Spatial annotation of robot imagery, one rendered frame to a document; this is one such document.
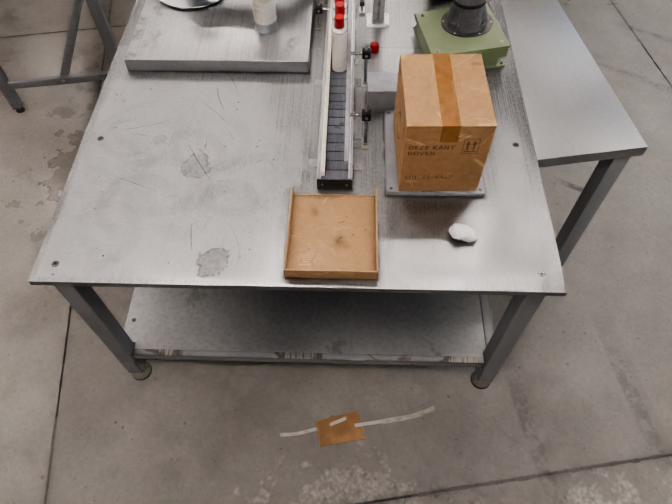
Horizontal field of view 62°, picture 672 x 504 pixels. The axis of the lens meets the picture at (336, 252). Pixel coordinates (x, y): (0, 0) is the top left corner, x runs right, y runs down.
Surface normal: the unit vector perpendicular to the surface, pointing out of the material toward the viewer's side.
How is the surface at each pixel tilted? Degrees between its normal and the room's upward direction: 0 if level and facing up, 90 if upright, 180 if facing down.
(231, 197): 0
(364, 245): 0
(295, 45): 0
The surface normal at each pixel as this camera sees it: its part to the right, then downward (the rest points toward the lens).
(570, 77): -0.01, -0.55
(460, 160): 0.00, 0.83
